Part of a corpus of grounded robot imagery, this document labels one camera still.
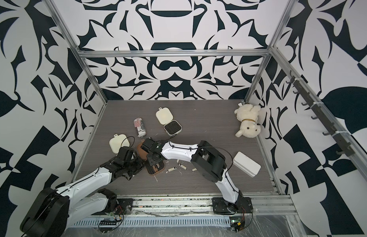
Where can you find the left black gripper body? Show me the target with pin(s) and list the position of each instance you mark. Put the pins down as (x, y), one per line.
(134, 167)

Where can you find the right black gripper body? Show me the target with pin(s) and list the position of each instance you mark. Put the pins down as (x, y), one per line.
(149, 158)

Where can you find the brown nail kit case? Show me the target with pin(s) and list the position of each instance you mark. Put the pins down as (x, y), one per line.
(145, 154)

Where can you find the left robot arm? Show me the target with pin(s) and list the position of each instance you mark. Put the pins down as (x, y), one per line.
(55, 210)

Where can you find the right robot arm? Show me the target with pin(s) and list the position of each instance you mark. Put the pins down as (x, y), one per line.
(208, 161)

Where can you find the cream nail kit case left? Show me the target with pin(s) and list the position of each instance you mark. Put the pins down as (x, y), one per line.
(117, 142)

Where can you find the cream nail kit case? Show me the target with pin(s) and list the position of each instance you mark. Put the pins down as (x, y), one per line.
(117, 142)
(165, 118)

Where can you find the small cream clipper left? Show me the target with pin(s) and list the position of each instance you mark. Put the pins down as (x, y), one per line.
(171, 169)

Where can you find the cream nail kit case centre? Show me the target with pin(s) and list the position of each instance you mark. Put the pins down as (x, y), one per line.
(165, 118)

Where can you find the crushed flag print can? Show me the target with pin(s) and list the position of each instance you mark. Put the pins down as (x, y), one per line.
(140, 128)

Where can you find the left circuit board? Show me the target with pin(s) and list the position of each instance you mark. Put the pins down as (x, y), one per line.
(107, 225)

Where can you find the circuit board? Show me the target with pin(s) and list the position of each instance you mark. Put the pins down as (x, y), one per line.
(107, 225)
(237, 223)

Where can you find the white box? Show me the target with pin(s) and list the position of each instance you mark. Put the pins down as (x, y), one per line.
(246, 164)

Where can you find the white teddy bear plush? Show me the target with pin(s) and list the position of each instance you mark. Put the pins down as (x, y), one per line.
(248, 114)

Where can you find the right circuit board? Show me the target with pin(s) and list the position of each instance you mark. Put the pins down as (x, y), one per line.
(237, 223)

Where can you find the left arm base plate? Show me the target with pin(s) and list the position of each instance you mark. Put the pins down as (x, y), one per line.
(121, 206)

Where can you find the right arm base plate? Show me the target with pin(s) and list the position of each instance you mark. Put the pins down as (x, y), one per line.
(222, 207)

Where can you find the wall hook rail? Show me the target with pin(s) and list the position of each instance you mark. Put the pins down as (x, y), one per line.
(323, 115)

